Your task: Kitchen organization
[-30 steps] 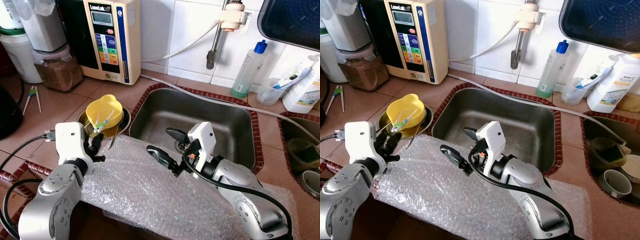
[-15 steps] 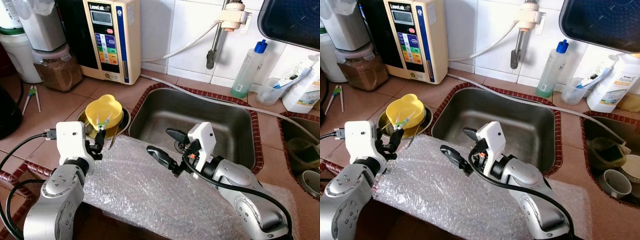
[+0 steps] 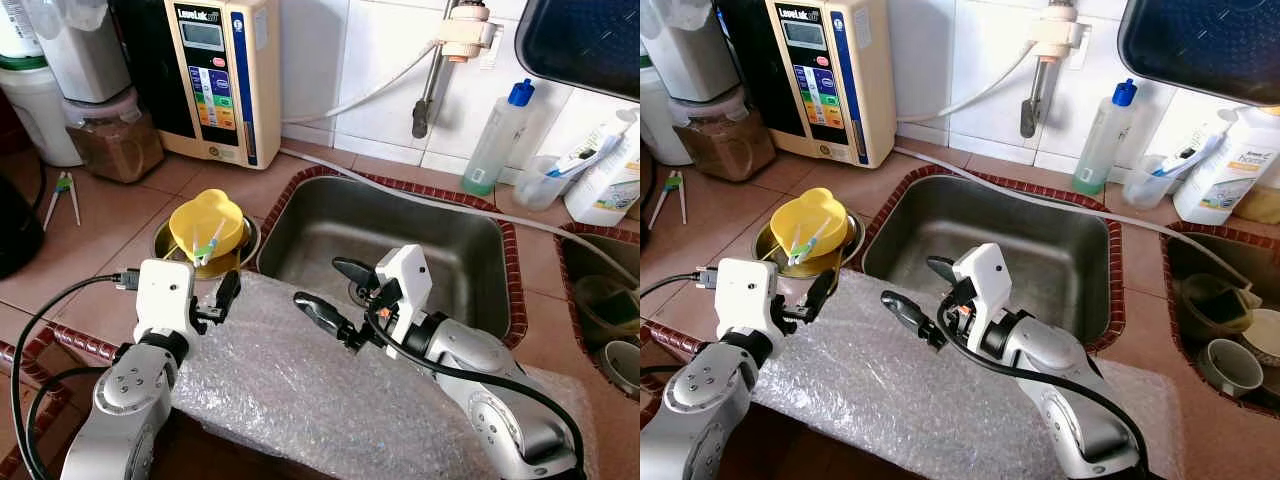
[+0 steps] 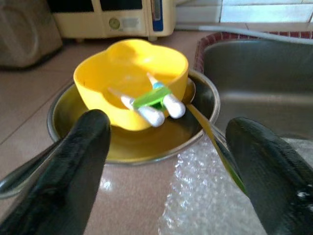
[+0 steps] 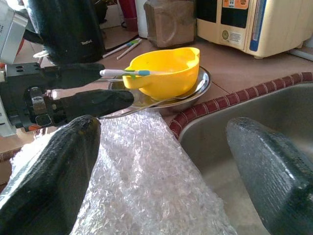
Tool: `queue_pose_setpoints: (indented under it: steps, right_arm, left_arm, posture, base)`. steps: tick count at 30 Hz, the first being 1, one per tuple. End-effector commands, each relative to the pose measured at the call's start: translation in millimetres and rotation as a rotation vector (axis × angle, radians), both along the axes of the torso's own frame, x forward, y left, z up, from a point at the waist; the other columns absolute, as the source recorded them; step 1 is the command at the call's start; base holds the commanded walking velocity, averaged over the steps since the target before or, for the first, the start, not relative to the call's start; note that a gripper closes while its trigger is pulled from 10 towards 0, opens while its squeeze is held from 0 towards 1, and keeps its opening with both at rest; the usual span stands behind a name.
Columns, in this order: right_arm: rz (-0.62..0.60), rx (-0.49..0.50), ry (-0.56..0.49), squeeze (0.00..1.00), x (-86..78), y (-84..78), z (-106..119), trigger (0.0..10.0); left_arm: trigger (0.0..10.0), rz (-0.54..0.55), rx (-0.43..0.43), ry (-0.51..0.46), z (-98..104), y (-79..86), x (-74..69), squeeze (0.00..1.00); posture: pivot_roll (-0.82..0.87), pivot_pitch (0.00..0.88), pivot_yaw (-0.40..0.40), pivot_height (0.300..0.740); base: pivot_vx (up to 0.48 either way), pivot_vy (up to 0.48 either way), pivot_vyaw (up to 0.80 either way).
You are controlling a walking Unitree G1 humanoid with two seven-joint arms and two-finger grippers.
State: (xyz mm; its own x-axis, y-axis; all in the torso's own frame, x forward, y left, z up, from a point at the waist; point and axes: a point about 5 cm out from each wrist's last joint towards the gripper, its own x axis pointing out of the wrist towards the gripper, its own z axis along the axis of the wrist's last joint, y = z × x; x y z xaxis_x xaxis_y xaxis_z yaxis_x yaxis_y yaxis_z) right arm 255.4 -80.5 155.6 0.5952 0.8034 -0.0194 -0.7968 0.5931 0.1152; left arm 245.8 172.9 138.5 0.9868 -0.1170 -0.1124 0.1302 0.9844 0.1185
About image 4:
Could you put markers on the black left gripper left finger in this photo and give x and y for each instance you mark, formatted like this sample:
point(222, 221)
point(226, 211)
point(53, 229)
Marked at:
point(61, 183)

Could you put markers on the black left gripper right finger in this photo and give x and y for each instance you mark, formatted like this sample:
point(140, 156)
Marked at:
point(276, 183)

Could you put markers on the steel spoon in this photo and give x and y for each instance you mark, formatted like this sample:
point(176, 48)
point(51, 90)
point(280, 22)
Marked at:
point(207, 124)

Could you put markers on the yellow plastic bowl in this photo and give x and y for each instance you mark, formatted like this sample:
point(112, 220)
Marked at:
point(97, 80)

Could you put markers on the green clip training chopsticks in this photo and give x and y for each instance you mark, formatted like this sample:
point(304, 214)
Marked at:
point(149, 98)

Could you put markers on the clear bubble wrap sheet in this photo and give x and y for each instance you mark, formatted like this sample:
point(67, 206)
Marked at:
point(200, 195)

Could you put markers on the shallow steel bowl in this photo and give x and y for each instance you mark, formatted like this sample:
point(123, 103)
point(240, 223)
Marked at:
point(146, 147)

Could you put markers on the steel sink basin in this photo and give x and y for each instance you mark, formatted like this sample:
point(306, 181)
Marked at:
point(256, 80)

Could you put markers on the brown filled plastic jar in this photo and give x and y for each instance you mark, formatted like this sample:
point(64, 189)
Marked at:
point(24, 36)

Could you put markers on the cream water ionizer appliance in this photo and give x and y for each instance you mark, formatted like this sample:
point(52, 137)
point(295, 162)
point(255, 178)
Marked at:
point(97, 22)

